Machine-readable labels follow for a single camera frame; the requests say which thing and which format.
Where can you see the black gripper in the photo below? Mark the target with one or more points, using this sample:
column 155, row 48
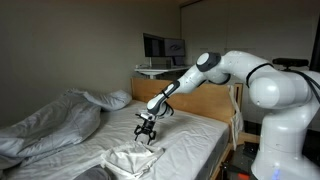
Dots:
column 147, row 125

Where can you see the white cloth with green print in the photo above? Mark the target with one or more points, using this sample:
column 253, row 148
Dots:
column 133, row 160

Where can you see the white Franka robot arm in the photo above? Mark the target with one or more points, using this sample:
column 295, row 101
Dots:
column 283, row 93

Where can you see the white pillow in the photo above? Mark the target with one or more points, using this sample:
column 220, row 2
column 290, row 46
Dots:
column 113, row 100

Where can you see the small black monitor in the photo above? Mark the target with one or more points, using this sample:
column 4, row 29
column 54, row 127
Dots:
column 175, row 46

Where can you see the white plastic bag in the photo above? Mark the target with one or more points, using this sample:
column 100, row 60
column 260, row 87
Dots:
column 237, row 125

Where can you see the white crumpled duvet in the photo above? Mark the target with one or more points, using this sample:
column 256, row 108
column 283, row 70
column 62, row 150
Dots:
column 50, row 126

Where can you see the black side table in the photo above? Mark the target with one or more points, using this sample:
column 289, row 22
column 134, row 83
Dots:
column 243, row 156

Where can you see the black mounted device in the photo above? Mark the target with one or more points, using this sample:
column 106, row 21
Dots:
column 290, row 62

